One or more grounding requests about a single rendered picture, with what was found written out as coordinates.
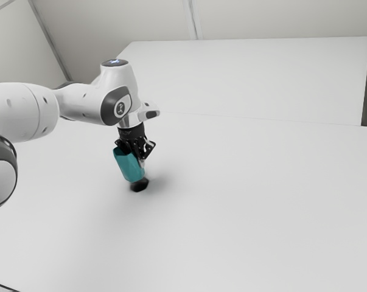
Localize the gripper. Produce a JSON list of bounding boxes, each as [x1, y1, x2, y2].
[[114, 122, 156, 169]]

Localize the teal faceted mug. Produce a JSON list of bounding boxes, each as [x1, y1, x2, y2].
[[111, 146, 150, 193]]

